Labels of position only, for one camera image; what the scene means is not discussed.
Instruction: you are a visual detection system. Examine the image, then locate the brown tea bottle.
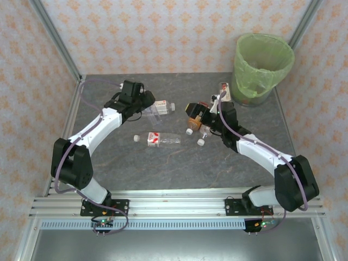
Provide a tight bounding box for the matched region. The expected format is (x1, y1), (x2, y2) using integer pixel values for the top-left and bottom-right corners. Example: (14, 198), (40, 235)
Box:
(185, 101), (209, 136)

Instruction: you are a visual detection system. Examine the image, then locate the square bottle with white label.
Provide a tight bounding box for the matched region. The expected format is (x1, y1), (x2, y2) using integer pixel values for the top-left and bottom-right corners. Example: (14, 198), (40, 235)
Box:
(152, 100), (176, 116)

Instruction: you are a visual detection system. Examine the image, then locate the clear blue-tinted square bottle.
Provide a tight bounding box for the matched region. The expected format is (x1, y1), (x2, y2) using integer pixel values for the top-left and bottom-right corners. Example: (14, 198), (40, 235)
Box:
(141, 107), (164, 128)

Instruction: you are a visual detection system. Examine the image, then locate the small clear bottle white cap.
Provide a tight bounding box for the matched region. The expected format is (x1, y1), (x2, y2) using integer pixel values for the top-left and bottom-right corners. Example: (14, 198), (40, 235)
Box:
(197, 126), (212, 147)

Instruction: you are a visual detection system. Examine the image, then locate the long ribbed bottle red-white label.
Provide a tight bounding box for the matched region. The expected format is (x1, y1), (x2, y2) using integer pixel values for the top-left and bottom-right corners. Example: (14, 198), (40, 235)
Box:
(133, 131), (182, 148)

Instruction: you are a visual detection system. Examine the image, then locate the clear plastic bin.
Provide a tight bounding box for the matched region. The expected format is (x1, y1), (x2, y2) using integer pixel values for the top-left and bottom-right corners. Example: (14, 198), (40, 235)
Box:
(230, 32), (296, 107)

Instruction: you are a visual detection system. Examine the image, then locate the clear bottle red-striped label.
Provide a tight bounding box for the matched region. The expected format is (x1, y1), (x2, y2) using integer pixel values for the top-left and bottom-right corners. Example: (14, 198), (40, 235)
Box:
(218, 82), (233, 103)

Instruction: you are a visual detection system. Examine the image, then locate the small circuit board with LEDs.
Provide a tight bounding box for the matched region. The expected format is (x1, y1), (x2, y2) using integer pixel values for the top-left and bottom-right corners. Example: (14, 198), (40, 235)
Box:
(91, 217), (115, 229)
(244, 217), (278, 233)

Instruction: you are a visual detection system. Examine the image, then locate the grey metal panel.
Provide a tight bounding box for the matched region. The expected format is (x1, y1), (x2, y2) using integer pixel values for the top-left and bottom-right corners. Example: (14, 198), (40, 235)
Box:
(16, 228), (335, 261)

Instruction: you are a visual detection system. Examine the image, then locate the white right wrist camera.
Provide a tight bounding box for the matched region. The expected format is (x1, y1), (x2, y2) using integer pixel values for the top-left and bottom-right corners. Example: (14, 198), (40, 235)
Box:
(210, 93), (222, 111)

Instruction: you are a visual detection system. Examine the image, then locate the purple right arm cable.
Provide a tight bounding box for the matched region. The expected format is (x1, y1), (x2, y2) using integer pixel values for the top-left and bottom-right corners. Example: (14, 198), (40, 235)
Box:
(217, 91), (309, 234)

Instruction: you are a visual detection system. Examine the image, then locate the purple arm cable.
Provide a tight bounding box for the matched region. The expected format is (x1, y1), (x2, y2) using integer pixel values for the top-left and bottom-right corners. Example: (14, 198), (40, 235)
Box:
(217, 91), (309, 234)
(53, 78), (130, 237)

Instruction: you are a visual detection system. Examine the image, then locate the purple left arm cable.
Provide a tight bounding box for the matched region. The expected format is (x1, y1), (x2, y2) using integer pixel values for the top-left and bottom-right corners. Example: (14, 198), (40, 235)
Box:
(53, 78), (130, 237)

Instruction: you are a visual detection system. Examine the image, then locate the aluminium table side rail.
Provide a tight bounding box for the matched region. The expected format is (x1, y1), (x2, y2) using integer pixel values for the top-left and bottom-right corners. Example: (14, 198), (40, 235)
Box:
(43, 75), (86, 198)
(271, 86), (300, 158)

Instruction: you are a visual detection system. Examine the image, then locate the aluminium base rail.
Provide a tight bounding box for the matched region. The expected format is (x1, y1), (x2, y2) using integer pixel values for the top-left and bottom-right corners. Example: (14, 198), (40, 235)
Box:
(28, 189), (327, 220)

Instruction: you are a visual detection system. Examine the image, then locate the aluminium frame post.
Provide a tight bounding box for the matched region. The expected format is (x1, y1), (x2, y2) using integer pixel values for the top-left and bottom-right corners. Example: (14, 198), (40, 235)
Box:
(288, 0), (326, 49)
(28, 0), (84, 82)

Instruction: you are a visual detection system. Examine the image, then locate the grey slotted cable duct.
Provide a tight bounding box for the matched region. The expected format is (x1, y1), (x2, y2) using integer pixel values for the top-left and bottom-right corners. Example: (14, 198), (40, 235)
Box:
(40, 219), (247, 231)

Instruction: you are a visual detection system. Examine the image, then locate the aluminium frame leg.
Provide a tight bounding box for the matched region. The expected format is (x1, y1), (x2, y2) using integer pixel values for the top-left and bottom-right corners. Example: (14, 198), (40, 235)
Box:
(311, 217), (337, 261)
(13, 219), (41, 261)

